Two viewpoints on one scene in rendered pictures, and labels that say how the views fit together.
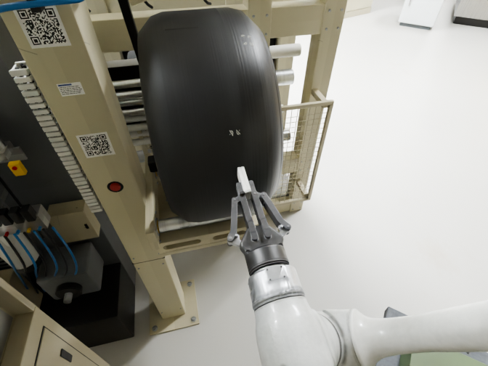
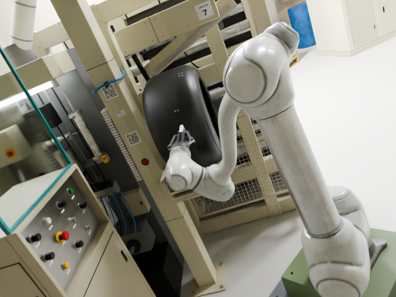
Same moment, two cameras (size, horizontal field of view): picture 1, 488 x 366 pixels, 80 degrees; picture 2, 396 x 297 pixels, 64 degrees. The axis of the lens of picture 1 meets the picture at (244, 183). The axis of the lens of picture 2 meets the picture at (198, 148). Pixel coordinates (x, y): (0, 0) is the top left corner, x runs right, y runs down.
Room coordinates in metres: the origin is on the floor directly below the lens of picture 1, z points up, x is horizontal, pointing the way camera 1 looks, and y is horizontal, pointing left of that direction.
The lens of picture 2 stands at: (-0.85, -0.65, 1.70)
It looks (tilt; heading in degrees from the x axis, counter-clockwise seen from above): 21 degrees down; 25
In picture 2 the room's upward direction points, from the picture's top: 23 degrees counter-clockwise
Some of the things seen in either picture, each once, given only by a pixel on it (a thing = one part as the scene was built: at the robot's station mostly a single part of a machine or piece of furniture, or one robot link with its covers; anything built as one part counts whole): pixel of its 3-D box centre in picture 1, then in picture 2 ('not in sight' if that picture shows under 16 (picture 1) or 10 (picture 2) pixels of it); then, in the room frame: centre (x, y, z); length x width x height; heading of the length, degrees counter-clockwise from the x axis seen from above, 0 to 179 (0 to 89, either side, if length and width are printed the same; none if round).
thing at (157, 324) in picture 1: (173, 305); (207, 278); (0.68, 0.41, 0.01); 0.27 x 0.27 x 0.02; 13
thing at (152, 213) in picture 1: (152, 197); (169, 173); (0.72, 0.34, 0.90); 0.40 x 0.03 x 0.10; 13
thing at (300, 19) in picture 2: not in sight; (305, 24); (7.85, -0.57, 0.50); 0.67 x 0.66 x 1.00; 61
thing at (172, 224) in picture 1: (207, 217); not in sight; (0.62, 0.13, 0.90); 0.35 x 0.05 x 0.05; 103
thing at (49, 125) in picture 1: (69, 150); (124, 145); (0.63, 0.48, 1.19); 0.05 x 0.04 x 0.48; 13
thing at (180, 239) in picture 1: (208, 229); (198, 184); (0.62, 0.13, 0.83); 0.36 x 0.09 x 0.06; 103
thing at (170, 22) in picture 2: not in sight; (168, 23); (1.08, 0.11, 1.71); 0.61 x 0.25 x 0.15; 103
